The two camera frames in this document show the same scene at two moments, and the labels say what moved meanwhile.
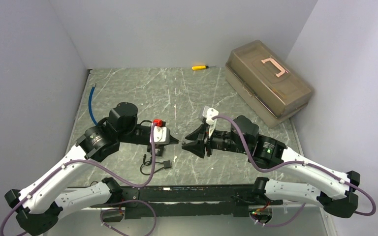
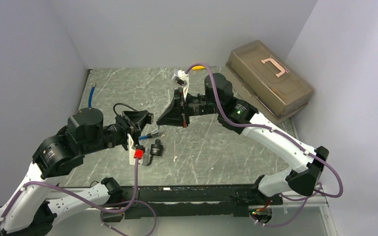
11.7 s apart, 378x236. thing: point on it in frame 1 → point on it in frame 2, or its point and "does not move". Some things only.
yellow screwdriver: x=201 y=67 does not move
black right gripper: x=198 y=146 → x=174 y=114
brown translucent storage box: x=270 y=87 does not move
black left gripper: x=173 y=140 → x=139 y=118
